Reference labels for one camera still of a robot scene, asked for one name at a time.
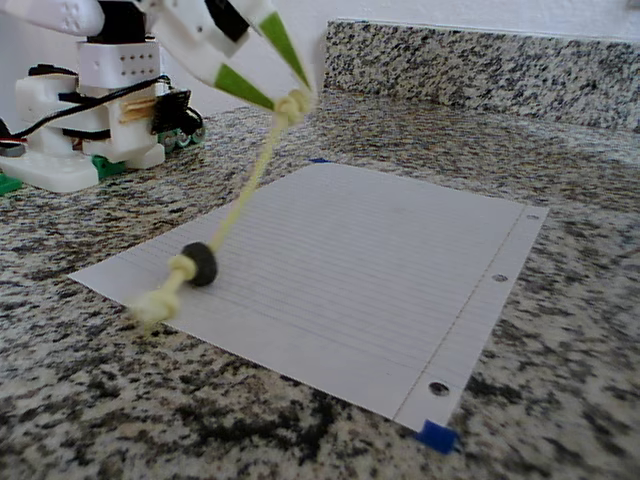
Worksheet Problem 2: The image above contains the granite backsplash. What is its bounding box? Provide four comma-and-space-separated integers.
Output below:
323, 18, 640, 134

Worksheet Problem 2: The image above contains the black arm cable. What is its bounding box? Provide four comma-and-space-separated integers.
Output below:
7, 77, 164, 139

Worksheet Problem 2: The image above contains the black circuit board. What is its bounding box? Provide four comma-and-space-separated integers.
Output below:
151, 88, 206, 137

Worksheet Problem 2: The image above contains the green round part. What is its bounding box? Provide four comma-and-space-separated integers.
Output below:
167, 127, 207, 151

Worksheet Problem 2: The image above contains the yellow knotted rope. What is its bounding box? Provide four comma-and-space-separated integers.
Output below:
127, 88, 316, 336

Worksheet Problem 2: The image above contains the black hex nut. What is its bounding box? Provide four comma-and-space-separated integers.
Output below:
180, 241, 219, 288

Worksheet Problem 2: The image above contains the lined paper sheet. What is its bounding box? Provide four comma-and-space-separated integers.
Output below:
67, 162, 550, 432

